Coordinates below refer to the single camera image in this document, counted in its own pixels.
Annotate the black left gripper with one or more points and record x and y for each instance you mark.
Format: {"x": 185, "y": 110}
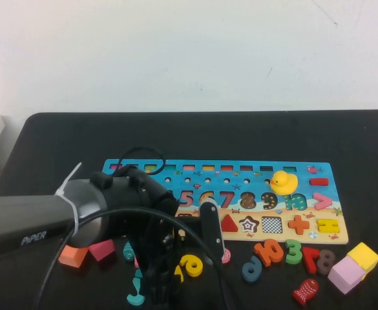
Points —
{"x": 158, "y": 245}

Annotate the yellow pentagon piece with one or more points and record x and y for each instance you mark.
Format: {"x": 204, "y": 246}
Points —
{"x": 179, "y": 274}

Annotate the teal hook-shaped number piece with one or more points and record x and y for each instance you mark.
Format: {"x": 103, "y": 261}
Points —
{"x": 136, "y": 298}

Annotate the red triangle piece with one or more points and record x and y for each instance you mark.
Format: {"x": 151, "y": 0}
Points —
{"x": 230, "y": 226}

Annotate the blue wooden number puzzle board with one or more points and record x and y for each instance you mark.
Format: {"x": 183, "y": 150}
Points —
{"x": 282, "y": 239}

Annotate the orange plus sign piece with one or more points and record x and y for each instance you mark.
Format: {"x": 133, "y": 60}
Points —
{"x": 298, "y": 224}

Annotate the yellow equals sign piece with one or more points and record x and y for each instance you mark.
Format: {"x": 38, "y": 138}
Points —
{"x": 327, "y": 222}

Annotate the pink greater-than sign piece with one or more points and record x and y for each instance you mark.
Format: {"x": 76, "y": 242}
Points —
{"x": 328, "y": 201}

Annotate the red minus sign piece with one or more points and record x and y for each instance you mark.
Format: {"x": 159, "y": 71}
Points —
{"x": 318, "y": 182}

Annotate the teal number four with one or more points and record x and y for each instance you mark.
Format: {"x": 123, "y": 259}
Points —
{"x": 139, "y": 274}

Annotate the yellow number six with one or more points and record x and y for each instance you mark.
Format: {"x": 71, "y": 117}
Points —
{"x": 196, "y": 269}

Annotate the teal wooden fish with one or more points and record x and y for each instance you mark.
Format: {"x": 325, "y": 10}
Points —
{"x": 129, "y": 252}

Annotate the pink wooden fish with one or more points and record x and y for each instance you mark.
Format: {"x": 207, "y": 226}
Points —
{"x": 226, "y": 255}

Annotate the magenta cube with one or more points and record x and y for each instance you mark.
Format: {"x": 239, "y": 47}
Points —
{"x": 101, "y": 250}

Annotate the orange cube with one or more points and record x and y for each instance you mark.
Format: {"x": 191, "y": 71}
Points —
{"x": 74, "y": 256}

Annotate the dark blue number nine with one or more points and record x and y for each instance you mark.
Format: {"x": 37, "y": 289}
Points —
{"x": 256, "y": 262}

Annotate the orange number ten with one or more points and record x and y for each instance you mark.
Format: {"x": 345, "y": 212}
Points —
{"x": 259, "y": 250}

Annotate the white zip tie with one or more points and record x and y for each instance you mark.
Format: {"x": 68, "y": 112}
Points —
{"x": 74, "y": 213}

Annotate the green number three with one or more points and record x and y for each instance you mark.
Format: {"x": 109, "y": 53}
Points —
{"x": 293, "y": 258}

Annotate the red wooden fish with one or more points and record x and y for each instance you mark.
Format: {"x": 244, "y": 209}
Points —
{"x": 305, "y": 292}

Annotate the red number seven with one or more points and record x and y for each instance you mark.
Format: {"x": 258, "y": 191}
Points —
{"x": 311, "y": 263}

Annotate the yellow rubber duck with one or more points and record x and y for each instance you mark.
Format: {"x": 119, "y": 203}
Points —
{"x": 285, "y": 184}

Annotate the brown number eight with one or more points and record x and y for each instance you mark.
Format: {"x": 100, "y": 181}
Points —
{"x": 325, "y": 262}

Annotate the light pink cube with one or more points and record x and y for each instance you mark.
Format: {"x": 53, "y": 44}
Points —
{"x": 343, "y": 274}

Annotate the yellow cube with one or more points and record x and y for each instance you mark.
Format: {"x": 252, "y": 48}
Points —
{"x": 364, "y": 255}

